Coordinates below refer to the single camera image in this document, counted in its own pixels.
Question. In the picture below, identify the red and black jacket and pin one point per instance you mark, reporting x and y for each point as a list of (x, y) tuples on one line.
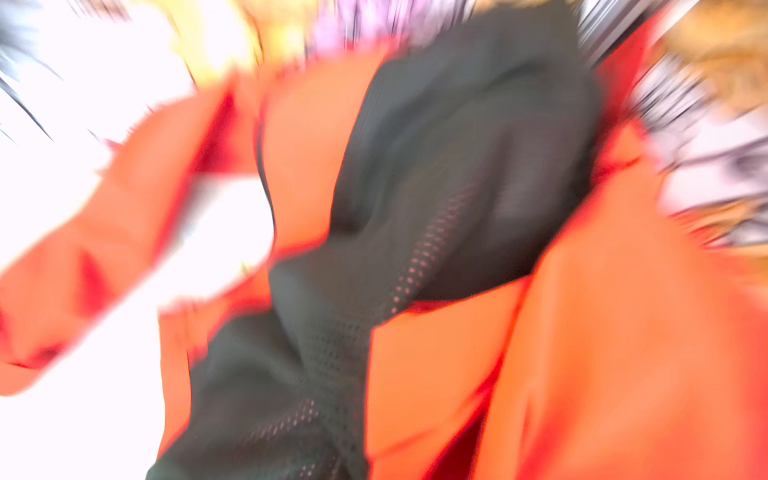
[(443, 298)]

